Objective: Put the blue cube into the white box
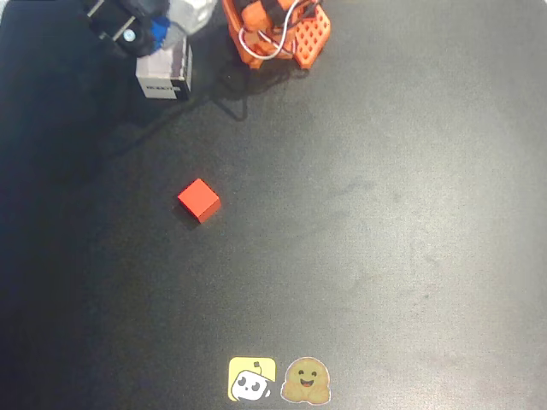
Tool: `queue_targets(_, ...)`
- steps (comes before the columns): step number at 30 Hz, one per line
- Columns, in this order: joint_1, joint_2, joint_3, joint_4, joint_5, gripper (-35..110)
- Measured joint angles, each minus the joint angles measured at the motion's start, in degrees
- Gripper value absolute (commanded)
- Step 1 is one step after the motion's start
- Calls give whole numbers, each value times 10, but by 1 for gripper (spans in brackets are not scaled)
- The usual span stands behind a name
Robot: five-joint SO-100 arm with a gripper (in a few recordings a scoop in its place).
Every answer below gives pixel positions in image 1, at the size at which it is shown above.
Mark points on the blue cube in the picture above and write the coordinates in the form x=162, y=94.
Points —
x=158, y=32

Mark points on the orange and white robot arm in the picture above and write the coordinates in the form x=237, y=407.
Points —
x=314, y=34

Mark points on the white cardboard box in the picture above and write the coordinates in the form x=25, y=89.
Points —
x=162, y=79

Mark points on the red cube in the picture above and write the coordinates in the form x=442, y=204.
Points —
x=198, y=200

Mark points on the black desk mat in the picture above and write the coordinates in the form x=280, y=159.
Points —
x=384, y=235

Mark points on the yellow robot face sticker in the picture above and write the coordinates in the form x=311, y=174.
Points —
x=251, y=379

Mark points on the hugging face emoji sticker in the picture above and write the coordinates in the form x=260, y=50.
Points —
x=305, y=380

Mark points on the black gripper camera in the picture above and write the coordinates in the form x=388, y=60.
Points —
x=124, y=38

